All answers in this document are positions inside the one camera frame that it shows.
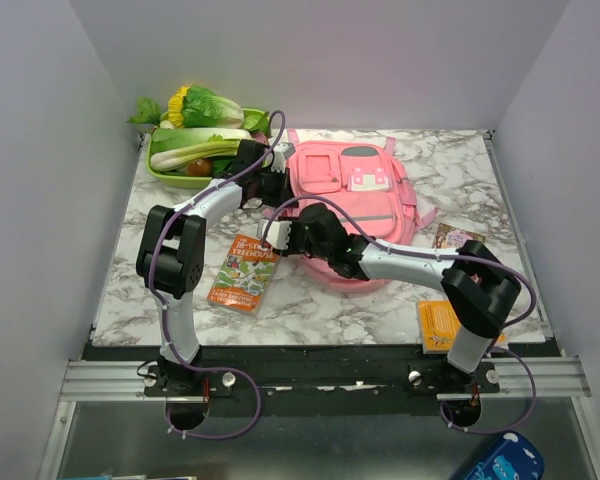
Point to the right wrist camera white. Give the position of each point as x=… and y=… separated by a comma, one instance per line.
x=276, y=234

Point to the purple toy vegetable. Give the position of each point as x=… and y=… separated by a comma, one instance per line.
x=259, y=136

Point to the orange treehouse book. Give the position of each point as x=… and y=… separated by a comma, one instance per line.
x=244, y=276

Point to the brown toy mushroom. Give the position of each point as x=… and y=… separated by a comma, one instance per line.
x=199, y=168

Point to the green plastic tray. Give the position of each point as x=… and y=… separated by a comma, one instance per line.
x=255, y=120

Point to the illustrated picture book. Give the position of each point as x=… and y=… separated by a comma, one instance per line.
x=448, y=236

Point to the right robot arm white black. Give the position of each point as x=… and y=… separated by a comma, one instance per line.
x=481, y=290

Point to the yellow artificial flower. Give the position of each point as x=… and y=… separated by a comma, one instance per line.
x=175, y=105

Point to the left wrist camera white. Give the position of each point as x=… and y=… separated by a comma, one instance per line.
x=281, y=154

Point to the orange yellow booklet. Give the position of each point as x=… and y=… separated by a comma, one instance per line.
x=438, y=324

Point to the pink student backpack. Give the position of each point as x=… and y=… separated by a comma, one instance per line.
x=363, y=185

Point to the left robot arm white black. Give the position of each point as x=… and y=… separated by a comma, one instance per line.
x=171, y=254

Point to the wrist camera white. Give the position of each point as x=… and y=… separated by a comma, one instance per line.
x=276, y=234
x=281, y=154

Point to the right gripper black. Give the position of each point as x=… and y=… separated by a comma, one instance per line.
x=291, y=250

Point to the upper toy cabbage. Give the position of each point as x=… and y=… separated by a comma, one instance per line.
x=202, y=107

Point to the blue pencil case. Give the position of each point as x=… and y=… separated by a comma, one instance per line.
x=511, y=456

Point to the green artificial leaf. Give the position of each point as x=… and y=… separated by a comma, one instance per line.
x=147, y=112

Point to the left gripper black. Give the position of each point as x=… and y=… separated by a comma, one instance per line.
x=285, y=190

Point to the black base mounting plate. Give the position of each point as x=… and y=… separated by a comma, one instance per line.
x=311, y=381

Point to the aluminium rail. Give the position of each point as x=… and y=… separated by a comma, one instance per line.
x=546, y=377

